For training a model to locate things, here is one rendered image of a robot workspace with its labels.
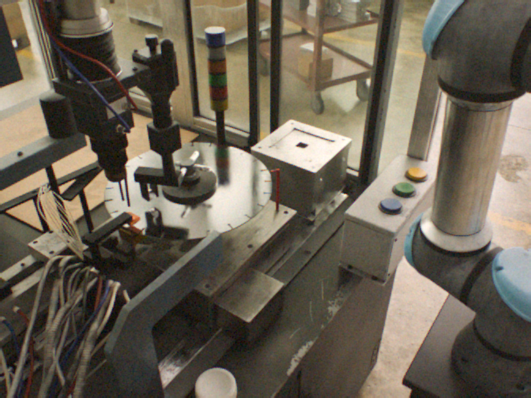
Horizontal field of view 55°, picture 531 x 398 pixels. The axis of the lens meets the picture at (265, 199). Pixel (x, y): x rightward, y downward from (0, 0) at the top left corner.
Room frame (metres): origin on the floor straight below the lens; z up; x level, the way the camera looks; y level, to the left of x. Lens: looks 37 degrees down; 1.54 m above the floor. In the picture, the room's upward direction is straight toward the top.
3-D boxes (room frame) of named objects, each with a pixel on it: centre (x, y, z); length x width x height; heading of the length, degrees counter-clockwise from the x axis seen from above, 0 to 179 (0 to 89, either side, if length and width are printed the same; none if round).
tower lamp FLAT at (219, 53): (1.13, 0.11, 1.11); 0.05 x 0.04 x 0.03; 55
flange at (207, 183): (0.83, 0.15, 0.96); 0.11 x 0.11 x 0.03
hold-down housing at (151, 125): (0.76, 0.17, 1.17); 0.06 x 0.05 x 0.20; 136
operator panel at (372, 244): (0.89, -0.28, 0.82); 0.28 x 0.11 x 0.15; 145
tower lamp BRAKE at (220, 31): (1.13, 0.11, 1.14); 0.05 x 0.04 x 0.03; 55
